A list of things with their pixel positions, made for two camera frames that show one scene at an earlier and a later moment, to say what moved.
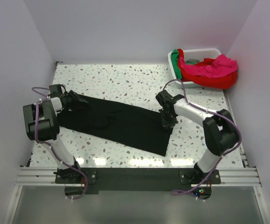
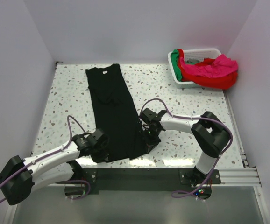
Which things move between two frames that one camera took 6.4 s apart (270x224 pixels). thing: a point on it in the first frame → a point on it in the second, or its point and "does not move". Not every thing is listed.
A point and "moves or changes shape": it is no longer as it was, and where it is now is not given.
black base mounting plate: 137,180 does not move
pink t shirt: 222,67 does not move
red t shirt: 230,82 does not move
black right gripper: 166,124 → 150,144
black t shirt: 139,128 moves or changes shape
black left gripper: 77,100 → 102,157
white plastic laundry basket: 192,56 does not move
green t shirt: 174,55 does not move
